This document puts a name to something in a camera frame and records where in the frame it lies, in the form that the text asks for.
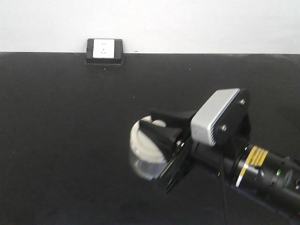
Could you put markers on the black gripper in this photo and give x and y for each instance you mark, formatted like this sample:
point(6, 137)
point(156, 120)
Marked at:
point(232, 133)

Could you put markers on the glass jar with cream lid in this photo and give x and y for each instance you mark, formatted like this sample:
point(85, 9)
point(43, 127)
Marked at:
point(145, 157)

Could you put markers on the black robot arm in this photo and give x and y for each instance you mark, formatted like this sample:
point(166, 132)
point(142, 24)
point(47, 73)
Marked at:
point(269, 179)

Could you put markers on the black white power socket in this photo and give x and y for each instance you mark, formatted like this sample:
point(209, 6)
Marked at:
point(104, 51)

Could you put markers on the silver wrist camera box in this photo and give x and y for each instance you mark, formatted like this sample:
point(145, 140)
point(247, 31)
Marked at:
point(203, 122)

